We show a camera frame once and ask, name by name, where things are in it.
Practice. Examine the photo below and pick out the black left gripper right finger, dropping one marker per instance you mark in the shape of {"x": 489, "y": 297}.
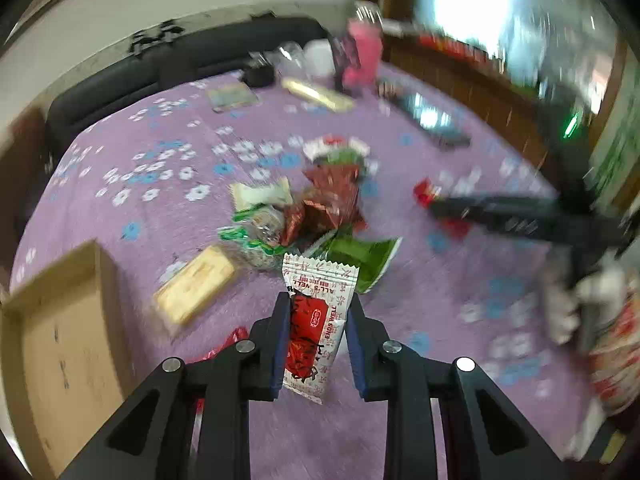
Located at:
{"x": 486, "y": 436}

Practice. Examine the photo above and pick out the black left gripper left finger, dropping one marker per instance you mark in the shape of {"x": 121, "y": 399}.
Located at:
{"x": 190, "y": 420}

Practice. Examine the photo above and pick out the beige wafer snack packet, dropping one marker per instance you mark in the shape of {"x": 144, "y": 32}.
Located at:
{"x": 194, "y": 287}

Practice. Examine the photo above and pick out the white red snack packet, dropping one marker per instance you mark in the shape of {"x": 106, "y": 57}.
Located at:
{"x": 325, "y": 145}
{"x": 321, "y": 292}

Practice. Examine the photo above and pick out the clear green candy packet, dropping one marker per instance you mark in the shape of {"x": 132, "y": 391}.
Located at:
{"x": 255, "y": 235}

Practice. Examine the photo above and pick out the dark red snack packet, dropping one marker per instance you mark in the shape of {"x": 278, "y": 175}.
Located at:
{"x": 329, "y": 203}

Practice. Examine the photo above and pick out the pale green snack packet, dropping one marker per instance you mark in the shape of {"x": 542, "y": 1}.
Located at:
{"x": 277, "y": 193}

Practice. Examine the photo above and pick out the cardboard box tray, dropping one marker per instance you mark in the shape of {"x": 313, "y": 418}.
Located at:
{"x": 65, "y": 365}

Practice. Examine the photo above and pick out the black smartphone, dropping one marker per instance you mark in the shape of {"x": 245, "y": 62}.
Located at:
{"x": 438, "y": 126}

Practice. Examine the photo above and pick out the purple floral tablecloth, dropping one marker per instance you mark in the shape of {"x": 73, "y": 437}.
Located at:
{"x": 152, "y": 185}

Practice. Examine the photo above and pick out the cream lotion tube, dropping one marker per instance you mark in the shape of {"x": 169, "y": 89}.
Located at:
{"x": 316, "y": 94}

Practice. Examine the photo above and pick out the black phone stand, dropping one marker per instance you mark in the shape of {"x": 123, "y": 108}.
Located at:
{"x": 345, "y": 56}

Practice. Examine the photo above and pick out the pink sleeved water bottle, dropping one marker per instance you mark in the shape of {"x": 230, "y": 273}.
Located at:
{"x": 366, "y": 48}

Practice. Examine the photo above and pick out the clear plastic cup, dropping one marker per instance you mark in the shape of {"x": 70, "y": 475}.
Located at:
{"x": 290, "y": 60}

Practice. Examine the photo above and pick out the black small cup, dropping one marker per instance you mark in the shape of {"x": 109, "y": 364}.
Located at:
{"x": 258, "y": 74}

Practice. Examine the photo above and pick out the small booklet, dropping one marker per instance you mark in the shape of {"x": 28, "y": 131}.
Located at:
{"x": 231, "y": 97}

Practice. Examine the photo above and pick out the black leather sofa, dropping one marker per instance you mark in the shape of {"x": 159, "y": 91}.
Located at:
{"x": 165, "y": 65}

